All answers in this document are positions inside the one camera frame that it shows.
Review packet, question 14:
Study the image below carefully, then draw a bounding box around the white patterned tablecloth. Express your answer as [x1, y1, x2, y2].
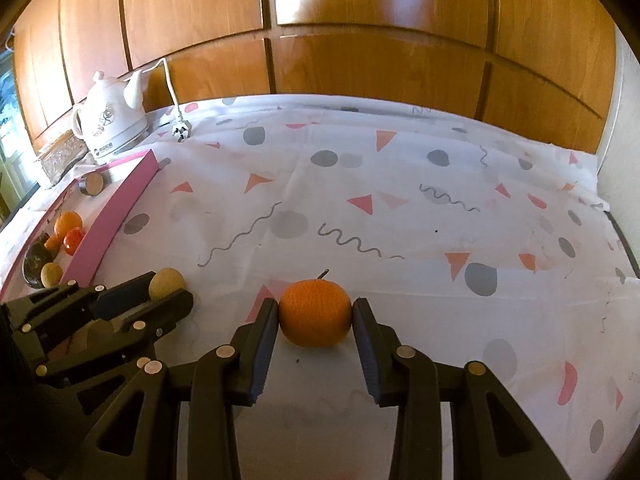
[0, 95, 631, 480]

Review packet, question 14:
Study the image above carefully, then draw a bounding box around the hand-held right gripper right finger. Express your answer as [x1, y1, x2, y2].
[352, 297, 571, 480]

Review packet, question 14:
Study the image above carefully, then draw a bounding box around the glass door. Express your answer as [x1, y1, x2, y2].
[0, 30, 38, 221]

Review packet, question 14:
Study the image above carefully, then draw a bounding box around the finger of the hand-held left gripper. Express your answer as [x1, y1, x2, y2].
[37, 289, 194, 386]
[5, 271, 157, 333]

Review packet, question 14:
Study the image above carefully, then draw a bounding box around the small red-orange fruit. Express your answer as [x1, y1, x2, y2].
[62, 227, 86, 255]

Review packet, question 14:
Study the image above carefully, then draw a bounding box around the white power cord with plug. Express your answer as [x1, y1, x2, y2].
[142, 57, 193, 143]

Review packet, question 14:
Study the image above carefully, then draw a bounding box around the silver embossed tissue box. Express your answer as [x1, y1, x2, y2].
[37, 130, 88, 188]

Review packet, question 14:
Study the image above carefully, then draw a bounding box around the tangerine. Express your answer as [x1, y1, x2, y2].
[54, 211, 83, 238]

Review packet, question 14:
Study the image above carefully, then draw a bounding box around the white ceramic electric kettle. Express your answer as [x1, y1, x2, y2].
[72, 67, 149, 161]

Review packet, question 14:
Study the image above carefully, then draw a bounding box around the silver kettle base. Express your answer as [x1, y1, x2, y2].
[92, 146, 147, 166]

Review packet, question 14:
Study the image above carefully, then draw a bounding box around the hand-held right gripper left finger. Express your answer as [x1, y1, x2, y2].
[75, 298, 280, 480]

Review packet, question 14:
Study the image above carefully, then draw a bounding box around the large orange with stem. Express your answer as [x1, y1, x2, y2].
[278, 270, 353, 348]

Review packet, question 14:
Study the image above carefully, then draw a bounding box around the pink-edged shallow box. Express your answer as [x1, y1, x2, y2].
[0, 150, 158, 291]

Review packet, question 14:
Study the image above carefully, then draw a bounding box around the dark sliced cylinder piece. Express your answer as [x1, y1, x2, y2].
[79, 171, 108, 196]

